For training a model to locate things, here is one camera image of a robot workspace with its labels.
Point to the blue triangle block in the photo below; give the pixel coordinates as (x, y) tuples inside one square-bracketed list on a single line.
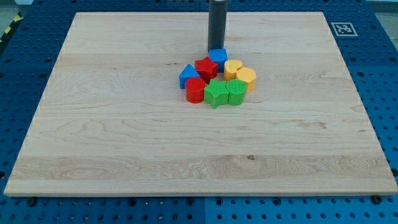
[(188, 72)]

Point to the red star block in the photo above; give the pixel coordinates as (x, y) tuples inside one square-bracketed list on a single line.
[(207, 69)]

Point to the black yellow hazard tape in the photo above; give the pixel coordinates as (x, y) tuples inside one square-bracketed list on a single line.
[(10, 30)]

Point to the red cylinder block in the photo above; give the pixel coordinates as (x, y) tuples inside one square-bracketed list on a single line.
[(194, 87)]

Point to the light wooden board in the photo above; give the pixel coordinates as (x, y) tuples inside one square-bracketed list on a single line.
[(112, 121)]

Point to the green star block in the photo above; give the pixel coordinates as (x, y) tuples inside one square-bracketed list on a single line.
[(216, 93)]

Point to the white fiducial marker tag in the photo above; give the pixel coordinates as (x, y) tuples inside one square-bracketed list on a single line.
[(344, 29)]

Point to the green cylinder block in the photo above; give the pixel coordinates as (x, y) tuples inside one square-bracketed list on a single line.
[(237, 91)]

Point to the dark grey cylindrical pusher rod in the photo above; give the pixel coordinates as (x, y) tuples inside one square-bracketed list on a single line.
[(217, 23)]

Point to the yellow hexagon block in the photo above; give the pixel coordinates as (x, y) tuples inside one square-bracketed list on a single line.
[(248, 76)]

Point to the blue cube block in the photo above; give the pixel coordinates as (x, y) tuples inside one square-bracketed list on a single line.
[(219, 56)]

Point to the yellow heart block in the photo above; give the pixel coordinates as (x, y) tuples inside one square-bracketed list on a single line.
[(230, 69)]

